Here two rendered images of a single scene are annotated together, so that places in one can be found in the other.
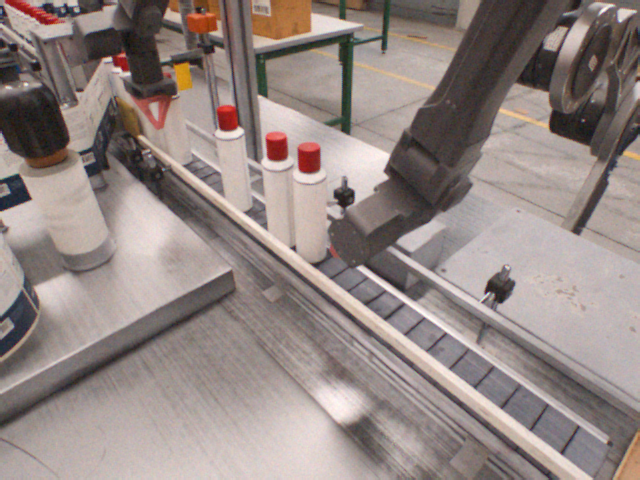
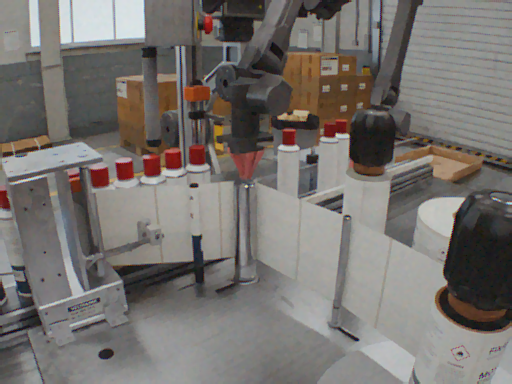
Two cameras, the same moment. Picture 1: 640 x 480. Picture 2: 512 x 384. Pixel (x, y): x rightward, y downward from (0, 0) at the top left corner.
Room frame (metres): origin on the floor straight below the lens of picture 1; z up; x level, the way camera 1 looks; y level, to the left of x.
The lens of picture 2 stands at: (0.72, 1.11, 1.29)
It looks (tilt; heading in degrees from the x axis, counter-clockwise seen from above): 21 degrees down; 274
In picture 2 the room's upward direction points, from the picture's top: straight up
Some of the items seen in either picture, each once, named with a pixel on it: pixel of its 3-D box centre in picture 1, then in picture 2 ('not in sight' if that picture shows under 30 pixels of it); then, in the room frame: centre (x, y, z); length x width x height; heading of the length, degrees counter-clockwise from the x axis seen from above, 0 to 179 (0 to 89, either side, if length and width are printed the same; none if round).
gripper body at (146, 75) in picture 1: (145, 69); (245, 126); (0.79, 0.33, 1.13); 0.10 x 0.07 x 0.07; 42
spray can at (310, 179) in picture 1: (310, 205); (339, 156); (0.55, 0.02, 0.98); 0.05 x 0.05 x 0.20
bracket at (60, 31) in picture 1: (60, 30); (48, 159); (1.05, 0.61, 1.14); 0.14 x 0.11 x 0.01; 42
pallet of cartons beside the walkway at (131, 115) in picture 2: not in sight; (166, 113); (2.07, -3.56, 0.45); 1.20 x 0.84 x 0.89; 134
